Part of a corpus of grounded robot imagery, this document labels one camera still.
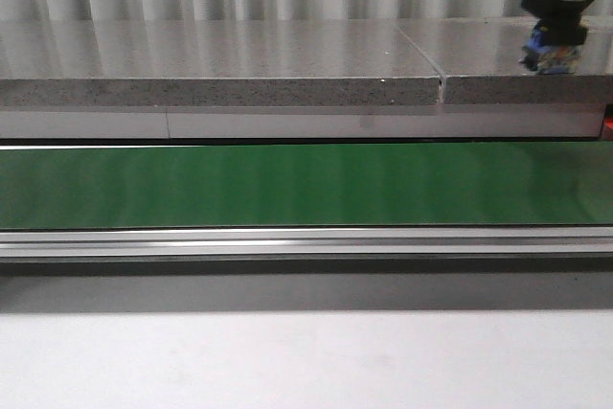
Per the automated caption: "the white cabinet panel under counter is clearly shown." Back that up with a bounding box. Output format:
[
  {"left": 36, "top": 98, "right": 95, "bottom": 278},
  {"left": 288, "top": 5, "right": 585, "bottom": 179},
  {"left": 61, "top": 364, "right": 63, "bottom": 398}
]
[{"left": 1, "top": 103, "right": 605, "bottom": 140}]

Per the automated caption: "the red object at right edge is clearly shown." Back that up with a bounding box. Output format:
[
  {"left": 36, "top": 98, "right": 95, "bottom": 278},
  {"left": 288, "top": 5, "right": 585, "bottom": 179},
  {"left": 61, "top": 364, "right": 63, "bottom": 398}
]
[{"left": 601, "top": 104, "right": 613, "bottom": 141}]

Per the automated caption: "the grey stone counter slab left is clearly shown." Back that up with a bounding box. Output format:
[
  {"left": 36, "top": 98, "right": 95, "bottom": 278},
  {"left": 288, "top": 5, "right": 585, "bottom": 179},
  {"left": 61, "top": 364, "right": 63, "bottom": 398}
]
[{"left": 1, "top": 20, "right": 440, "bottom": 108}]

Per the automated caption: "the aluminium conveyor frame rail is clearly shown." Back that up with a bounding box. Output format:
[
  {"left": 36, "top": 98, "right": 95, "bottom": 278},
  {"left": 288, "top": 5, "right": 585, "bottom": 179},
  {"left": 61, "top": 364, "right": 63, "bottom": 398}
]
[{"left": 1, "top": 225, "right": 612, "bottom": 276}]

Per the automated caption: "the grey stone counter slab right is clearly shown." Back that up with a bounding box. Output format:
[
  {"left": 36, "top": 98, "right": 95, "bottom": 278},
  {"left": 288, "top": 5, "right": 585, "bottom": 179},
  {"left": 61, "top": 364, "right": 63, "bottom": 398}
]
[{"left": 397, "top": 16, "right": 612, "bottom": 105}]

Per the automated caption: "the grey stone counter slab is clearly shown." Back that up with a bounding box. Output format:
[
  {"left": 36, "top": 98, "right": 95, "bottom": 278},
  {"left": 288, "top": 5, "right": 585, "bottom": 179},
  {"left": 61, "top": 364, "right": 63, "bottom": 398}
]
[
  {"left": 1, "top": 20, "right": 440, "bottom": 108},
  {"left": 397, "top": 16, "right": 612, "bottom": 105}
]

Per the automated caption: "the green conveyor belt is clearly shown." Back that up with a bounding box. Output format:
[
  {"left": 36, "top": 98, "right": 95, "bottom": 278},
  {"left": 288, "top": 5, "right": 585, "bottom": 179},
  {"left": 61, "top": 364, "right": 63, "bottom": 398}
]
[{"left": 1, "top": 141, "right": 612, "bottom": 230}]

